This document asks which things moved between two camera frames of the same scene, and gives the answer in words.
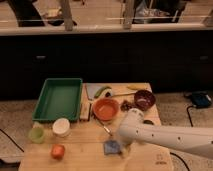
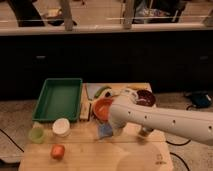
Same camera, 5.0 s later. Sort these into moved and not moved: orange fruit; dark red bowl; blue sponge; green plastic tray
Moved: blue sponge
Not moved: green plastic tray; orange fruit; dark red bowl
